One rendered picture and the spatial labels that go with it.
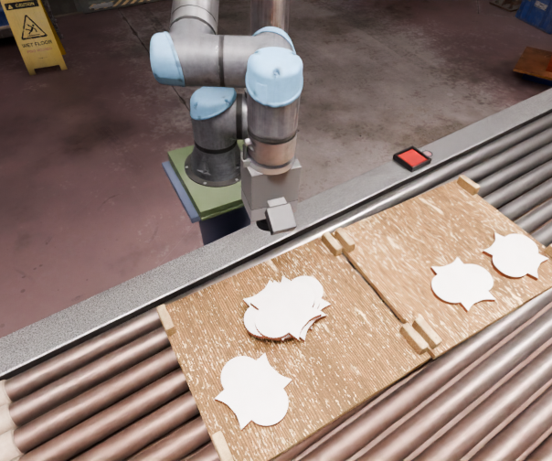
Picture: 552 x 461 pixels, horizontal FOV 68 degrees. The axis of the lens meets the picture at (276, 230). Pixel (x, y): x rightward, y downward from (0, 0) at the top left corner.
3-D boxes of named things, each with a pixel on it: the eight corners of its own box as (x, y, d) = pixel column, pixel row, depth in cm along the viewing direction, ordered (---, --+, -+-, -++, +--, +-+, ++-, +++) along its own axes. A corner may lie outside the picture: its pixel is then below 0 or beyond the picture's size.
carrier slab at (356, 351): (157, 313, 83) (155, 309, 82) (323, 239, 97) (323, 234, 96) (231, 487, 63) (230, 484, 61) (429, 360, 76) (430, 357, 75)
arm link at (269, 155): (304, 140, 60) (251, 149, 58) (302, 164, 63) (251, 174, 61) (286, 112, 64) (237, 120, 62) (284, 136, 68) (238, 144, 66)
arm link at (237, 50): (226, 20, 64) (221, 52, 57) (296, 23, 65) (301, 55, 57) (228, 68, 70) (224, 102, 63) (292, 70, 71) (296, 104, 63)
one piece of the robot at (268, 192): (259, 180, 56) (257, 253, 69) (317, 168, 59) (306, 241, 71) (235, 132, 64) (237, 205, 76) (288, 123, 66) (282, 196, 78)
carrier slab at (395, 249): (329, 237, 97) (330, 232, 96) (455, 183, 110) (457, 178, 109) (433, 359, 76) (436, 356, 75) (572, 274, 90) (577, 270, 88)
